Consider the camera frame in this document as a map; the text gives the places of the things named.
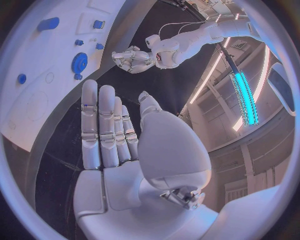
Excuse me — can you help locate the glowing light bar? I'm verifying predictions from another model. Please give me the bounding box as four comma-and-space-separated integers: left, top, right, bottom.
228, 69, 260, 128

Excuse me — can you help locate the blue plug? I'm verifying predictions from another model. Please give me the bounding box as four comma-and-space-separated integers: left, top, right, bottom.
92, 19, 106, 30

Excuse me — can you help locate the white cable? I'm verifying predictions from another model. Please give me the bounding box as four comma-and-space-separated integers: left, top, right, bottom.
158, 21, 209, 37
178, 21, 209, 35

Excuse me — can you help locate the white task board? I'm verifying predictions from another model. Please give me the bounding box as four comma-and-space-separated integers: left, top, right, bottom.
1, 0, 158, 210

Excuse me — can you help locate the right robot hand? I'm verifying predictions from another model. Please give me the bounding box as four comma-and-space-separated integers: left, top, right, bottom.
72, 78, 220, 240

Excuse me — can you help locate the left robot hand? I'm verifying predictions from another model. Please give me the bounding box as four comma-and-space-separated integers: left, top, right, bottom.
111, 45, 156, 74

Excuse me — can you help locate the large blue cylinder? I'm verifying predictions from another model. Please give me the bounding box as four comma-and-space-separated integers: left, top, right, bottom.
36, 17, 60, 32

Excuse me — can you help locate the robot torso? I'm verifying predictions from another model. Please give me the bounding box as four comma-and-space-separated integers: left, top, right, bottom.
266, 61, 298, 117

